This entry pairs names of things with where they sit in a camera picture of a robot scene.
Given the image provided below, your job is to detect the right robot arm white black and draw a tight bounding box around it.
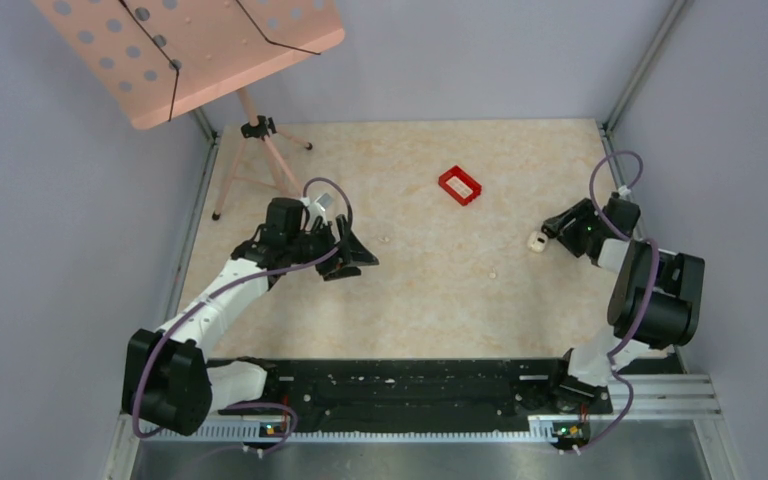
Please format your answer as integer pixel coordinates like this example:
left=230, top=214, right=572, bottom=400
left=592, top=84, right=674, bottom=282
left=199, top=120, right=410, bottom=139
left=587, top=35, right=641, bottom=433
left=540, top=195, right=705, bottom=412

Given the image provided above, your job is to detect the red plastic tray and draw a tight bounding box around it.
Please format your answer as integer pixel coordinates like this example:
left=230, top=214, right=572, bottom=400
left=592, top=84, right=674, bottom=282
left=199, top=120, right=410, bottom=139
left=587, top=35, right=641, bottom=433
left=438, top=165, right=483, bottom=206

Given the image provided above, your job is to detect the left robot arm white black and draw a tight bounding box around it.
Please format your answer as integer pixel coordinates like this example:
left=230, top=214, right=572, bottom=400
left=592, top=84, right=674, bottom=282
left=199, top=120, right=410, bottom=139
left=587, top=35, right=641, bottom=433
left=122, top=197, right=379, bottom=435

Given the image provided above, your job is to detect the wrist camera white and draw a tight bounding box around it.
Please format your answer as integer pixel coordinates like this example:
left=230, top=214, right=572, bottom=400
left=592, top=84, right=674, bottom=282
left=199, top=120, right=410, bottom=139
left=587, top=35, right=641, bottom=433
left=300, top=193, right=334, bottom=222
left=612, top=186, right=634, bottom=203

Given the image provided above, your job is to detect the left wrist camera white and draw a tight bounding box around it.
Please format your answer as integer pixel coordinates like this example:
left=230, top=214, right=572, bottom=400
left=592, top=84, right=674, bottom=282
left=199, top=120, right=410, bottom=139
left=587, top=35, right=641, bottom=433
left=300, top=193, right=334, bottom=222

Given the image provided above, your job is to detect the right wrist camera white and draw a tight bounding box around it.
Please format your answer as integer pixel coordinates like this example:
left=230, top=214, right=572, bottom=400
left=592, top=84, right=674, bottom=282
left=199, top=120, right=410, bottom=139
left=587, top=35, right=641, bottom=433
left=612, top=186, right=634, bottom=203

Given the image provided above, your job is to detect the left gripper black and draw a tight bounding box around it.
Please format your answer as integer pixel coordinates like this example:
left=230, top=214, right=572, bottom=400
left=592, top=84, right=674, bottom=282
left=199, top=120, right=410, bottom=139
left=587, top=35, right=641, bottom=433
left=287, top=214, right=378, bottom=281

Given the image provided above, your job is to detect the pink music stand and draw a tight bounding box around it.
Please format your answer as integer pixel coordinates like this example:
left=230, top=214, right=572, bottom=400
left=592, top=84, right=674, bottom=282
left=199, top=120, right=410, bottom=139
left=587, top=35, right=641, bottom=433
left=34, top=0, right=345, bottom=196

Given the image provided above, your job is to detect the cream earbud charging case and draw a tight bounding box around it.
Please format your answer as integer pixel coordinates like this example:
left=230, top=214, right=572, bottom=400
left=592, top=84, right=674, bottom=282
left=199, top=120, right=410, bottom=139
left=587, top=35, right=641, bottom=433
left=527, top=231, right=549, bottom=253

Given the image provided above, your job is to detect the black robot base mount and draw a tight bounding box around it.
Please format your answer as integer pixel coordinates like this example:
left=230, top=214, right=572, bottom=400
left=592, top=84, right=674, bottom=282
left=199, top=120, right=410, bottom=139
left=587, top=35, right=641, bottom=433
left=247, top=358, right=613, bottom=435

